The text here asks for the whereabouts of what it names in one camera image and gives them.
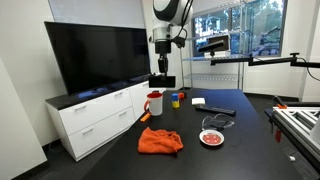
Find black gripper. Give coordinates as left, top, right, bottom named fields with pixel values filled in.
left=158, top=54, right=168, bottom=73

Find black rectangular object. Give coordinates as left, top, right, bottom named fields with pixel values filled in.
left=149, top=75, right=176, bottom=88

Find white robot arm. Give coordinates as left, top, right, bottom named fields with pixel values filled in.
left=149, top=0, right=194, bottom=74

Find white cup red interior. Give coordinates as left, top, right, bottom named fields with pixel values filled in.
left=144, top=92, right=163, bottom=116

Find blue block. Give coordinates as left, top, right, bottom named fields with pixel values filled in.
left=171, top=93, right=179, bottom=101

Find orange curved block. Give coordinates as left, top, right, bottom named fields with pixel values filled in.
left=178, top=92, right=185, bottom=99

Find white box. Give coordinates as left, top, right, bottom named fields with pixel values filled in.
left=191, top=98, right=206, bottom=105

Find orange marker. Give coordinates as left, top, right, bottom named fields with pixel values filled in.
left=140, top=113, right=151, bottom=122

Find black television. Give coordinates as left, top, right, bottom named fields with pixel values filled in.
left=45, top=22, right=151, bottom=95

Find black remote bar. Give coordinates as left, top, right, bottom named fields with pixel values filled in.
left=195, top=105, right=236, bottom=117

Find orange cloth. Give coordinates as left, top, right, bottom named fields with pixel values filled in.
left=138, top=127, right=184, bottom=154

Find clear safety glasses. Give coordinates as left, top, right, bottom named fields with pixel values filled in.
left=201, top=113, right=235, bottom=131

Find small white red dish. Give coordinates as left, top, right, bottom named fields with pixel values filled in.
left=199, top=130, right=224, bottom=146

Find white drawer cabinet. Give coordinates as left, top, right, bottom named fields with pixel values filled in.
left=46, top=76, right=165, bottom=161

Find wire shelf rack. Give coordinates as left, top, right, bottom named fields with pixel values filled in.
left=180, top=0, right=249, bottom=89

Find black camera on boom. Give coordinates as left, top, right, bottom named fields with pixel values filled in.
left=198, top=40, right=224, bottom=52

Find aluminium extrusion frame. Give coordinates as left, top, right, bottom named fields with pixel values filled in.
left=265, top=96, right=320, bottom=172

